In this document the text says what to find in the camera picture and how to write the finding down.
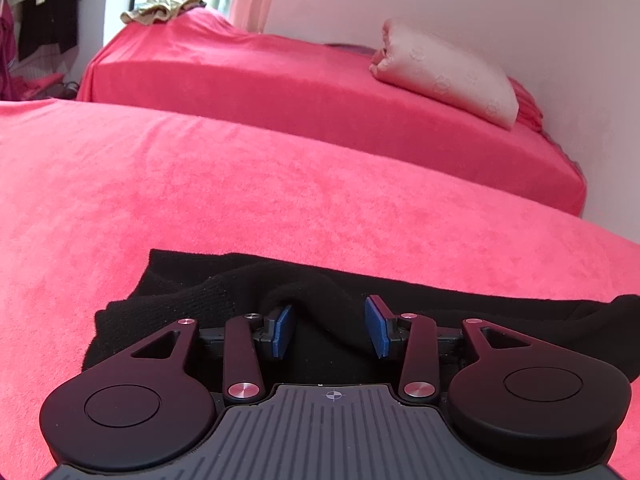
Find pink covered bed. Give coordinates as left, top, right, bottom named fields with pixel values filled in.
left=76, top=6, right=587, bottom=218

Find pink terry blanket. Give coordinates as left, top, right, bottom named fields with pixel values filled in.
left=0, top=98, right=640, bottom=471

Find rolled pale pink quilt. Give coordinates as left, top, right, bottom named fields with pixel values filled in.
left=369, top=17, right=520, bottom=131

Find crumpled beige cloth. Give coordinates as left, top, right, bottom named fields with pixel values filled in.
left=121, top=0, right=207, bottom=26

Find magenta cloth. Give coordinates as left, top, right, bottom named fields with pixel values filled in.
left=0, top=0, right=22, bottom=102

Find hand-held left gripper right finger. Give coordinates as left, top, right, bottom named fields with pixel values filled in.
left=365, top=295, right=532, bottom=405

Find folded pink blanket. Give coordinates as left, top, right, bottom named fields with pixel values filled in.
left=507, top=77, right=545, bottom=134

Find hanging black garment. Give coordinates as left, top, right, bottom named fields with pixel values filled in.
left=17, top=0, right=90, bottom=59

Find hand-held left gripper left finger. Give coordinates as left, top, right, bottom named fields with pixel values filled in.
left=131, top=304, right=294, bottom=405

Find black knit pants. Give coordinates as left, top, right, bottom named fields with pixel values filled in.
left=82, top=248, right=640, bottom=392

